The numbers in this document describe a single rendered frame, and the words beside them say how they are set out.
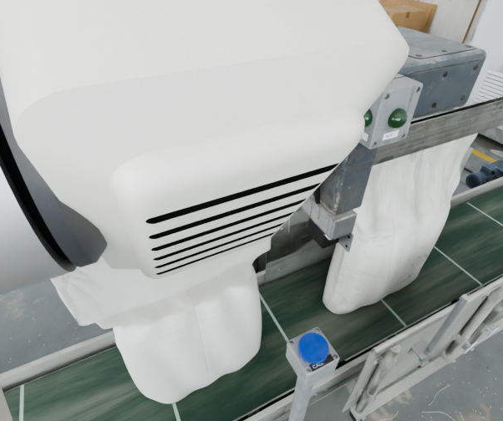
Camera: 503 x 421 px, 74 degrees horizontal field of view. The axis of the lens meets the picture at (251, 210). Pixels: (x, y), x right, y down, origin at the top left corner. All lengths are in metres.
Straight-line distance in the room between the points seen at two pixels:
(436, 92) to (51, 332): 1.84
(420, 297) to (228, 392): 0.82
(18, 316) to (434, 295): 1.95
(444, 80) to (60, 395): 1.31
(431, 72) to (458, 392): 1.44
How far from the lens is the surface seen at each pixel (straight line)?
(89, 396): 1.30
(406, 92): 0.54
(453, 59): 0.69
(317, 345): 0.74
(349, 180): 0.63
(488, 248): 1.88
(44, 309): 2.08
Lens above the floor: 1.50
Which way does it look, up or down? 40 degrees down
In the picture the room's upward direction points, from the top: straight up
